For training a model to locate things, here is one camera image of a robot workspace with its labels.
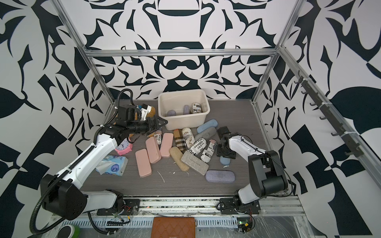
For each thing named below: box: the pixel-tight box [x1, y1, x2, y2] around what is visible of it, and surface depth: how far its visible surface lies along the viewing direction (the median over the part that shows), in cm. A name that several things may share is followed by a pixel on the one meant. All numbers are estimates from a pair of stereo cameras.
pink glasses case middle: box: [145, 136, 162, 164], surface depth 92 cm
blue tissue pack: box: [95, 154, 129, 177], surface depth 85 cm
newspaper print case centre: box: [187, 137, 207, 157], surface depth 91 cm
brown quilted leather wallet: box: [151, 216, 198, 238], surface depth 69 cm
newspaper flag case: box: [200, 138, 218, 164], surface depth 92 cm
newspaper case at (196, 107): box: [192, 102, 202, 114], surface depth 109 cm
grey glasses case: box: [194, 126, 217, 142], surface depth 99 cm
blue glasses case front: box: [219, 155, 231, 167], surface depth 88 cm
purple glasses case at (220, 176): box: [204, 169, 236, 183], surface depth 83 cm
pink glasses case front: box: [134, 148, 153, 179], surface depth 89 cm
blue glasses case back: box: [196, 119, 219, 134], surface depth 106 cm
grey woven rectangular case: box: [180, 150, 209, 176], surface depth 85 cm
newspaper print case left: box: [153, 129, 163, 145], surface depth 98 cm
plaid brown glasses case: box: [173, 128, 188, 154], surface depth 98 cm
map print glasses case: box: [182, 127, 196, 149], surface depth 98 cm
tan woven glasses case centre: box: [169, 146, 190, 172], surface depth 89 cm
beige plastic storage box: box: [158, 89, 211, 131], surface depth 107 cm
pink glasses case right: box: [159, 132, 174, 158], surface depth 96 cm
